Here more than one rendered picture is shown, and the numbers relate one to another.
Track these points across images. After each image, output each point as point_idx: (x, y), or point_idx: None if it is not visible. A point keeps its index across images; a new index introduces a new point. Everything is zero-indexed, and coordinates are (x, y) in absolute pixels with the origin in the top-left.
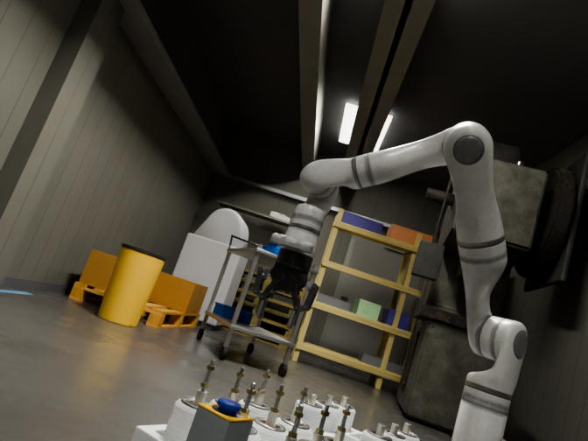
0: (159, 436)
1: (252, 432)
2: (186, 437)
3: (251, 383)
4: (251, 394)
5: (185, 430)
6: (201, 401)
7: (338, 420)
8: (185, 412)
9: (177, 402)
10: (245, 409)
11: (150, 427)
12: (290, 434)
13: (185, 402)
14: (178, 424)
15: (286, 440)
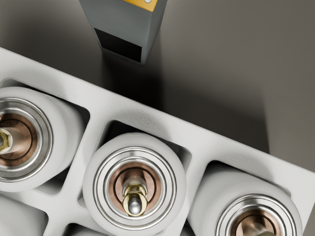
0: (273, 172)
1: (100, 170)
2: (226, 176)
3: (140, 202)
4: (129, 191)
5: (235, 176)
6: (251, 229)
7: None
8: (257, 180)
9: (292, 203)
10: (133, 185)
11: (305, 196)
12: (4, 132)
13: (276, 202)
14: (254, 178)
15: (12, 130)
